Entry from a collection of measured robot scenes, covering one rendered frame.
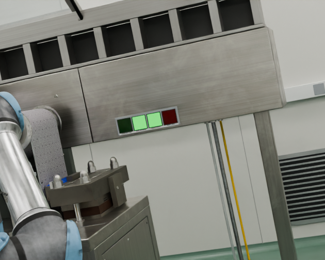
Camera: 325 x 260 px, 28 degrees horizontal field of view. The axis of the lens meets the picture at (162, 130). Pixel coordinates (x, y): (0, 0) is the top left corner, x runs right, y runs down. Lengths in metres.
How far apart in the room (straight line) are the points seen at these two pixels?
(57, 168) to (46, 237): 1.04
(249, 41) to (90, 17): 0.62
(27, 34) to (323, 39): 2.58
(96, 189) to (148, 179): 2.75
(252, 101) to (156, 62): 0.39
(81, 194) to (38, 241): 0.82
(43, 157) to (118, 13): 0.62
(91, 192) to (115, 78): 0.52
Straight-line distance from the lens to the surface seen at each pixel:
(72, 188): 2.21
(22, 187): 1.50
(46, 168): 2.35
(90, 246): 1.95
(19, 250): 1.38
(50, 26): 2.60
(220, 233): 4.93
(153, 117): 2.45
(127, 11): 2.49
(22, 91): 2.65
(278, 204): 2.60
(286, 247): 2.64
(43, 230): 1.42
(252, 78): 2.39
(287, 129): 4.73
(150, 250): 2.50
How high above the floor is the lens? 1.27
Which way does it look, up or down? 3 degrees down
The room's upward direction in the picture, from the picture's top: 11 degrees counter-clockwise
